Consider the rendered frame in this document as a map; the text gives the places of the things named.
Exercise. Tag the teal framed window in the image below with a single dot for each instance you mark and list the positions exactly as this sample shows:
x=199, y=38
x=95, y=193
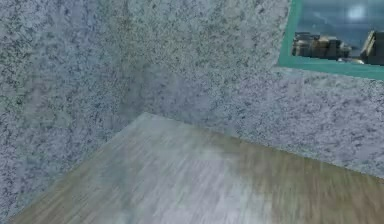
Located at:
x=336, y=40

